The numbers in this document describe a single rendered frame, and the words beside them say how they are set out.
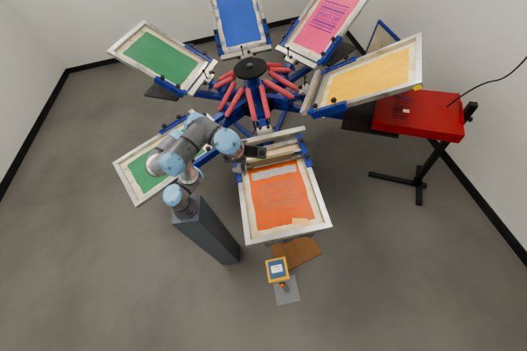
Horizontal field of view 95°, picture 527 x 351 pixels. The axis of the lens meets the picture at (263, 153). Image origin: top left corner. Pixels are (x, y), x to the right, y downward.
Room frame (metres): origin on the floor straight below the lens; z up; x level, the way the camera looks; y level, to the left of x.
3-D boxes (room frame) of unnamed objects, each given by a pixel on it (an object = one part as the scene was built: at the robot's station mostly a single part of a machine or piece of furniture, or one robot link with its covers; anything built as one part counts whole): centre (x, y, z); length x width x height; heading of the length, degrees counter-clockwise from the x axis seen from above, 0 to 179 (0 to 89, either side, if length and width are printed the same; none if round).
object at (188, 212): (0.75, 0.57, 1.25); 0.15 x 0.15 x 0.10
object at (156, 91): (2.29, 0.52, 0.91); 1.34 x 0.41 x 0.08; 59
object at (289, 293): (0.33, 0.08, 0.48); 0.22 x 0.22 x 0.96; 89
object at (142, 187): (1.50, 0.73, 1.05); 1.08 x 0.61 x 0.23; 119
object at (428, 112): (1.22, -1.28, 1.06); 0.61 x 0.46 x 0.12; 59
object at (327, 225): (0.89, -0.05, 0.97); 0.79 x 0.58 x 0.04; 179
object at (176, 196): (0.76, 0.56, 1.37); 0.13 x 0.12 x 0.14; 139
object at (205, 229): (0.75, 0.57, 0.60); 0.18 x 0.18 x 1.20; 84
